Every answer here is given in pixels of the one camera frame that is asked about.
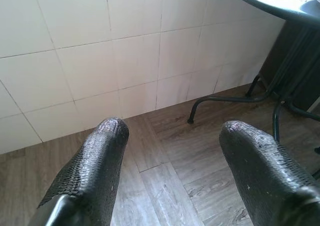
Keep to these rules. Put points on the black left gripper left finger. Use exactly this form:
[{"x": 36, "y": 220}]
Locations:
[{"x": 100, "y": 161}]

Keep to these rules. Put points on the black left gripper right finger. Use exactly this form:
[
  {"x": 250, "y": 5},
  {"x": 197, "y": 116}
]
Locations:
[{"x": 262, "y": 173}]

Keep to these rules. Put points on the dark brown cabinet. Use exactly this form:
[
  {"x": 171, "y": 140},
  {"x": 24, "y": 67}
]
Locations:
[{"x": 295, "y": 56}]

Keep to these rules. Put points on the round black table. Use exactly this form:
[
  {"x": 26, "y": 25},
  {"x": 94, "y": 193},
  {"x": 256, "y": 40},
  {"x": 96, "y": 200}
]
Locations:
[{"x": 275, "y": 1}]

